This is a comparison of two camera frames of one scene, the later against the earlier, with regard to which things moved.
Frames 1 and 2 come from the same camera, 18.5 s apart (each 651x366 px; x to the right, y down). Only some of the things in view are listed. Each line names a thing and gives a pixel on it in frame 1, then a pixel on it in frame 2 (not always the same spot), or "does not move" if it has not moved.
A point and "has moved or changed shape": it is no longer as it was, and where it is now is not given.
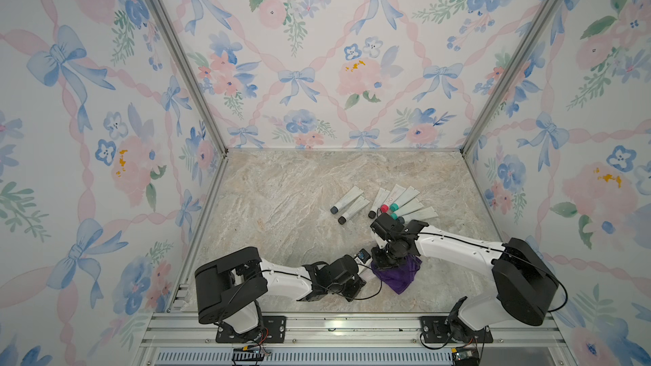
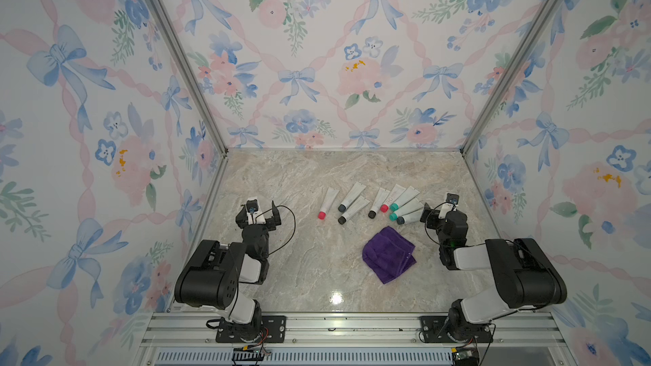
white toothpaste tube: x=408 y=195 does not move
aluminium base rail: x=183 y=339 does not move
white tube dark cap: x=358 y=205 does not move
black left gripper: x=356 y=285 → x=271 y=224
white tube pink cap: x=361 y=268 → x=328 y=202
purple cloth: x=398 y=277 has moved or changed shape
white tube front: x=425 y=213 does not move
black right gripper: x=378 y=262 → x=434 y=218
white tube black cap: x=381 y=196 does not move
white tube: x=349 y=196 has moved or changed shape
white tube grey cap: x=410 y=207 does not move
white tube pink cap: x=397 y=191 does not move
